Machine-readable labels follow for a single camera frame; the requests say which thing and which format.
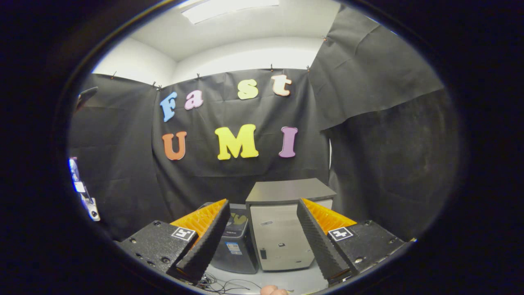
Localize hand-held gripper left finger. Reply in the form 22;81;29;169
116;198;230;284

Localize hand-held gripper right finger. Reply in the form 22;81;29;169
296;198;412;285

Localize black backdrop cloth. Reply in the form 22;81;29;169
68;4;463;242

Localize grey metal cabinet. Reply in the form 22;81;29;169
245;178;337;272

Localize white and blue device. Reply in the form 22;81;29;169
68;157;101;222

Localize black floor cables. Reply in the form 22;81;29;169
196;272;263;295

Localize dark grey washing machine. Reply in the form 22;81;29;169
197;202;259;275

